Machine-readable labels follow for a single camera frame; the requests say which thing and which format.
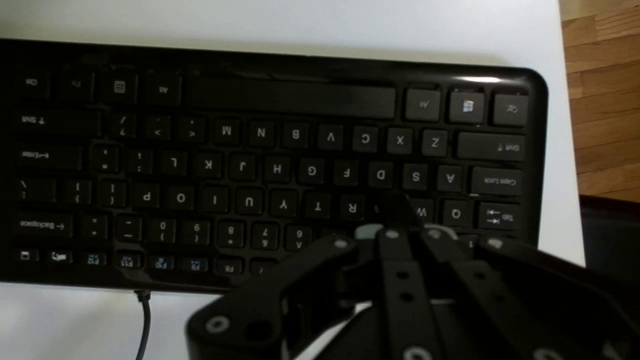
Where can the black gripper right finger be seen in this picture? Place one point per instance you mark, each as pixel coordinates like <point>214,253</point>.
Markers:
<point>533,300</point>

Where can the black computer keyboard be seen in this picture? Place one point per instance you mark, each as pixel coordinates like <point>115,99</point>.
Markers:
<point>267,167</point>

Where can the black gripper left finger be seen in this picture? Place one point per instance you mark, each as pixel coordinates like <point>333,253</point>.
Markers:
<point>280,292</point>

